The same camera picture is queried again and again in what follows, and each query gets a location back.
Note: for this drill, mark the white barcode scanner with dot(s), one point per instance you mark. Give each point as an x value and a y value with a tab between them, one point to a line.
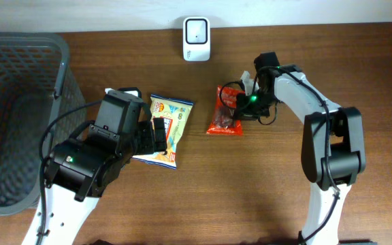
196	39

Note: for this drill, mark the red Hacks candy bag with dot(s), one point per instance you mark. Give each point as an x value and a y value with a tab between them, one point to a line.
222	121

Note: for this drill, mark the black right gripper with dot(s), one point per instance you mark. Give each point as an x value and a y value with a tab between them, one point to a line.
245	111

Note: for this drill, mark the grey plastic mesh basket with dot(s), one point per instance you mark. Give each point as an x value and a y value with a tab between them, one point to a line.
40	105

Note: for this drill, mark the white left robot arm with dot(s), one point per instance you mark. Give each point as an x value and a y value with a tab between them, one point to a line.
76	172

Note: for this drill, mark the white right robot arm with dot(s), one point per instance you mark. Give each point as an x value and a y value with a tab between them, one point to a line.
332	148

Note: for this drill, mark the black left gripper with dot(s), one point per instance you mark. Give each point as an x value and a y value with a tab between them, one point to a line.
148	144

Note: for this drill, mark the beige wet wipes pack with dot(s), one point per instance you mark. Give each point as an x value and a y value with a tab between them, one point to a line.
175	113

